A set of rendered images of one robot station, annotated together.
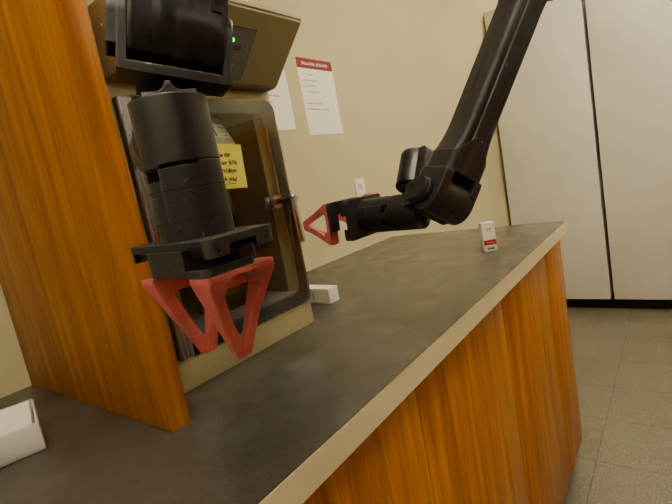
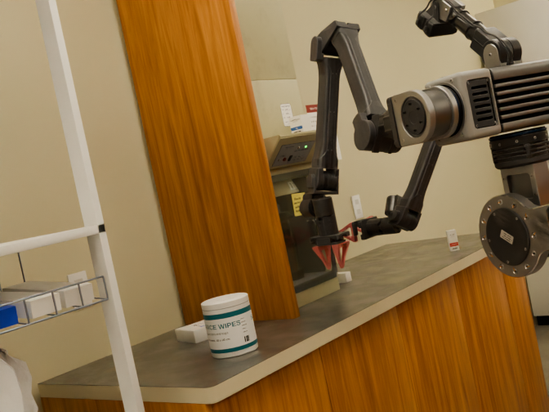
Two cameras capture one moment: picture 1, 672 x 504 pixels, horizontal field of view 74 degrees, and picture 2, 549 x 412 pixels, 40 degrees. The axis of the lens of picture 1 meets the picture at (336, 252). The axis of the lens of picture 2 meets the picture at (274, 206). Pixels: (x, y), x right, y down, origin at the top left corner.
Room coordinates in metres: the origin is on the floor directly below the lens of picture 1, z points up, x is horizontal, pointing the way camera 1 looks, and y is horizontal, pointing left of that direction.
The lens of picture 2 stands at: (-1.76, 0.23, 1.38)
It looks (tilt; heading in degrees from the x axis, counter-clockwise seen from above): 2 degrees down; 0
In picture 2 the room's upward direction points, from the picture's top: 12 degrees counter-clockwise
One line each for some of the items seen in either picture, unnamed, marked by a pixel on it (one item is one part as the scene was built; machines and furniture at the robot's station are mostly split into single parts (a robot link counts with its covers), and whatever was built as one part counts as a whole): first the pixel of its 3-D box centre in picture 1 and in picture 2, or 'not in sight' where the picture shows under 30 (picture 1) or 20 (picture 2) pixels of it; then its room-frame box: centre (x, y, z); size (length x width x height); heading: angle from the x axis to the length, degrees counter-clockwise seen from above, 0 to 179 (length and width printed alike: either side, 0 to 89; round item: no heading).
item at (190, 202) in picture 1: (193, 212); (328, 228); (0.35, 0.10, 1.21); 0.10 x 0.07 x 0.07; 51
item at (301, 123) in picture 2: not in sight; (300, 124); (0.78, 0.10, 1.54); 0.05 x 0.05 x 0.06; 52
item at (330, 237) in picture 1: (329, 222); (352, 230); (0.75, 0.00, 1.15); 0.09 x 0.07 x 0.07; 51
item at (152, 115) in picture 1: (174, 134); (322, 207); (0.36, 0.11, 1.27); 0.07 x 0.06 x 0.07; 25
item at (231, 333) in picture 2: not in sight; (229, 324); (0.25, 0.42, 1.01); 0.13 x 0.13 x 0.15
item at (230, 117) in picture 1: (232, 216); (301, 229); (0.78, 0.16, 1.19); 0.30 x 0.01 x 0.40; 141
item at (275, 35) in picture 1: (214, 44); (297, 149); (0.75, 0.13, 1.46); 0.32 x 0.12 x 0.10; 142
